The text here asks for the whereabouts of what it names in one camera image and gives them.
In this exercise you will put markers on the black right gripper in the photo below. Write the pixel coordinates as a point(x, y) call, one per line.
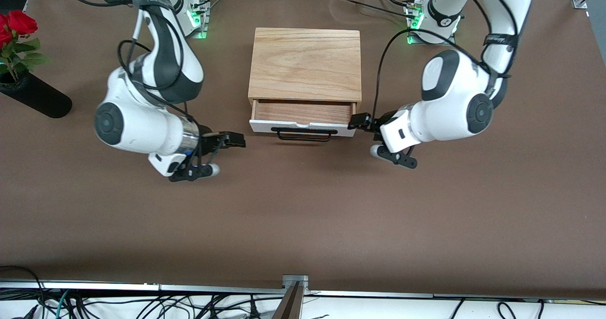
point(209, 139)

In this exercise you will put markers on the red roses with green leaves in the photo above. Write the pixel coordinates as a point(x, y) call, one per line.
point(19, 23)

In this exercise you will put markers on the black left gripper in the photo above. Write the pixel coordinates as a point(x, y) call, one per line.
point(384, 119)

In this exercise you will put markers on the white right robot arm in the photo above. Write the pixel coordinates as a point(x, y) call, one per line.
point(142, 120)

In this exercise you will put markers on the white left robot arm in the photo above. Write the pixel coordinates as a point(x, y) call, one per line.
point(450, 110)

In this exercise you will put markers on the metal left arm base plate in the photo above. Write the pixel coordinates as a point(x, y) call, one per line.
point(413, 37)

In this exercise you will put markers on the light wooden cabinet box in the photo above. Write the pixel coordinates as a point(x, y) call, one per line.
point(305, 63)

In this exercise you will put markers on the brown table cover mat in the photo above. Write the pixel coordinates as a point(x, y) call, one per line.
point(303, 205)

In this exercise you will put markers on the aluminium table edge rail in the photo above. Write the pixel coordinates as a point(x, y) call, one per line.
point(118, 287)

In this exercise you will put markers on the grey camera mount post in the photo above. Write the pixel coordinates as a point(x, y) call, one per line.
point(291, 300)

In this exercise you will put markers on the black cylindrical vase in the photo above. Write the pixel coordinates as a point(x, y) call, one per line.
point(45, 101)

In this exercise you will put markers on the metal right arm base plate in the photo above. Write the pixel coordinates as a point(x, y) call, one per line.
point(201, 23)

